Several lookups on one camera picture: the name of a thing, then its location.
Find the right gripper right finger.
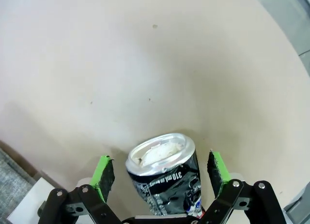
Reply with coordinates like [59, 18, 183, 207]
[200, 149, 286, 224]

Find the crushed drink can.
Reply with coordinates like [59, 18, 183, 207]
[125, 132, 203, 219]

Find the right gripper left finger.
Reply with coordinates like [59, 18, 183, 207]
[46, 155, 122, 224]

